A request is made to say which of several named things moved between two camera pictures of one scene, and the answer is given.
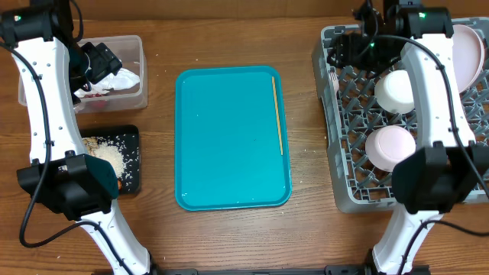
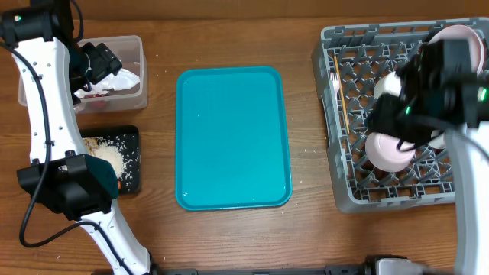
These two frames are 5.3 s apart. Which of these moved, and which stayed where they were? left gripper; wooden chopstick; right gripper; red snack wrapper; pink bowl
Moved: wooden chopstick; right gripper
Stayed: pink bowl; left gripper; red snack wrapper
